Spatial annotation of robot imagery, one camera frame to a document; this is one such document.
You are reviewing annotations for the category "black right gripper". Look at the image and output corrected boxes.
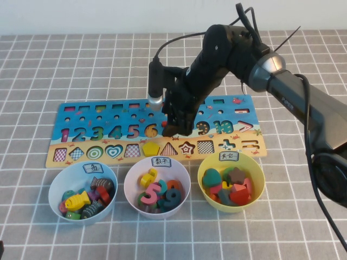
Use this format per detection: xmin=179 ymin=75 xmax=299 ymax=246
xmin=162 ymin=53 xmax=231 ymax=137

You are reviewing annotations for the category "yellow wooden pentagon piece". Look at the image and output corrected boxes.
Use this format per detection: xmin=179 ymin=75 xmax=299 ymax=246
xmin=143 ymin=141 xmax=163 ymax=158

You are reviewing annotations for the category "pink plastic bowl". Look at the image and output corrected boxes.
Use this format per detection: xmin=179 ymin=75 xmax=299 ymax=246
xmin=124 ymin=156 xmax=191 ymax=220

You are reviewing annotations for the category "brown wooden star piece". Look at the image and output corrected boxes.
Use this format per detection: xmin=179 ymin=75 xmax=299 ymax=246
xmin=227 ymin=167 xmax=246 ymax=185

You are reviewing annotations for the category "grey wooden shape piece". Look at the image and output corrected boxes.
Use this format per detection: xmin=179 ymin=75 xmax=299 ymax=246
xmin=216 ymin=188 xmax=234 ymax=206

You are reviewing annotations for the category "blue wooden number puzzle board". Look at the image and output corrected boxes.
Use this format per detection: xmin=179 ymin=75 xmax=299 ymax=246
xmin=44 ymin=94 xmax=268 ymax=169

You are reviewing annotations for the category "yellow plastic bowl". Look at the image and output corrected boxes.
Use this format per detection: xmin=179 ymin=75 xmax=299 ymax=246
xmin=197 ymin=151 xmax=266 ymax=214

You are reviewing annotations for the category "coral wooden shape piece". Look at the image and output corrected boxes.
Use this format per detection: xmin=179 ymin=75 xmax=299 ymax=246
xmin=242 ymin=177 xmax=254 ymax=197

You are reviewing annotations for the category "red wooden trapezoid piece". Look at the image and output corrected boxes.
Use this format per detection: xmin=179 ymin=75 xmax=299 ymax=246
xmin=229 ymin=184 xmax=252 ymax=206

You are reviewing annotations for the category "light blue plastic bowl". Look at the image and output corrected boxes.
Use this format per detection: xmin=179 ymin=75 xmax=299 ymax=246
xmin=48 ymin=162 xmax=119 ymax=226

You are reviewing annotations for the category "white paper label sticker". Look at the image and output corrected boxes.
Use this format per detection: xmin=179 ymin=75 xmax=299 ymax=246
xmin=151 ymin=157 xmax=172 ymax=168
xmin=218 ymin=151 xmax=239 ymax=163

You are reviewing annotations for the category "orange wooden number zero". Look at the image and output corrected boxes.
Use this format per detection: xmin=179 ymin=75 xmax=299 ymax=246
xmin=165 ymin=180 xmax=184 ymax=192

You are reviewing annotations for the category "yellow wooden number six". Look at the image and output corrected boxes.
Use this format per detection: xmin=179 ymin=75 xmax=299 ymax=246
xmin=139 ymin=168 xmax=158 ymax=188

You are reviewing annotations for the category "teal wooden number three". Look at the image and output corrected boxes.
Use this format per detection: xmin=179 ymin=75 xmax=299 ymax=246
xmin=157 ymin=179 xmax=168 ymax=196

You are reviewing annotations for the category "dark teal wooden number nine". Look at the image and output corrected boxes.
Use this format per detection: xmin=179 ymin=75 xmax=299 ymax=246
xmin=159 ymin=188 xmax=182 ymax=212

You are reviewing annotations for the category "pink wooden number five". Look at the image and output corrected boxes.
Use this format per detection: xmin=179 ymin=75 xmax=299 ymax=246
xmin=140 ymin=183 xmax=163 ymax=206

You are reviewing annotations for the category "dark brown wooden fish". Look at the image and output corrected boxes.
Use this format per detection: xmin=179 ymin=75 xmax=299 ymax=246
xmin=89 ymin=176 xmax=115 ymax=192

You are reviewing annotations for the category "red wooden fish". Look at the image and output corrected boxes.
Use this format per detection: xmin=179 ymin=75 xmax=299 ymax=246
xmin=95 ymin=186 xmax=112 ymax=205

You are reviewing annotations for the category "grey white-grid tablecloth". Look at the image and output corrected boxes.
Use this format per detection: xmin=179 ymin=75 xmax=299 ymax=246
xmin=0 ymin=28 xmax=347 ymax=260

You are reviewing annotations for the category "dark grey wooden fish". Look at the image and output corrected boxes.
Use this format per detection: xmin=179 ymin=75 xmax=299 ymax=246
xmin=80 ymin=200 xmax=105 ymax=219

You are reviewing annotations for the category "yellow wooden fish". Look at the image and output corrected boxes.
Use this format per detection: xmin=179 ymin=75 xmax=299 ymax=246
xmin=64 ymin=191 xmax=91 ymax=212

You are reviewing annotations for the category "black zip tie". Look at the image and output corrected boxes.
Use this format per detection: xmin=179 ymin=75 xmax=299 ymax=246
xmin=275 ymin=25 xmax=301 ymax=52

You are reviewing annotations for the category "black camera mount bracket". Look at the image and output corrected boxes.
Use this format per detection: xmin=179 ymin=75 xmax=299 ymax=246
xmin=162 ymin=66 xmax=188 ymax=98

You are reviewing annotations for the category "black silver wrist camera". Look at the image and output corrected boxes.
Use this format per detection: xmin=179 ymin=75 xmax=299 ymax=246
xmin=147 ymin=58 xmax=165 ymax=112

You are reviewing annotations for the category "black camera cable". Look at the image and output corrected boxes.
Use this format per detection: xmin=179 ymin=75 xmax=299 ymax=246
xmin=153 ymin=2 xmax=347 ymax=254

